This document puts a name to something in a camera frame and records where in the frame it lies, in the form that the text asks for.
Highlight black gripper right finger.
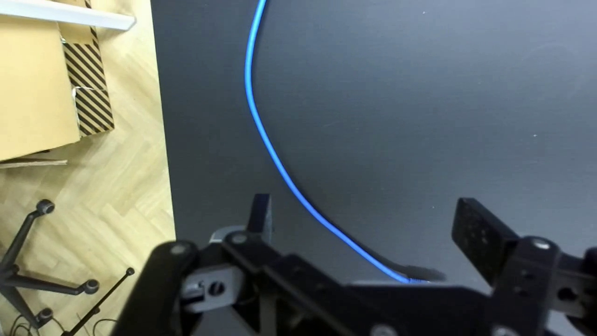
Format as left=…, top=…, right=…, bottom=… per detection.
left=451, top=198, right=597, bottom=336

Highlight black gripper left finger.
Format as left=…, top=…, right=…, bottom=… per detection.
left=110, top=195, right=348, bottom=336

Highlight blue ethernet cable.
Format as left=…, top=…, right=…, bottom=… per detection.
left=242, top=0, right=430, bottom=286

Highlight black tripod legs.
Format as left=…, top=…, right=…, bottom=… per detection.
left=0, top=198, right=136, bottom=336

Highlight cardboard box on floor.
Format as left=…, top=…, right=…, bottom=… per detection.
left=0, top=0, right=136, bottom=169

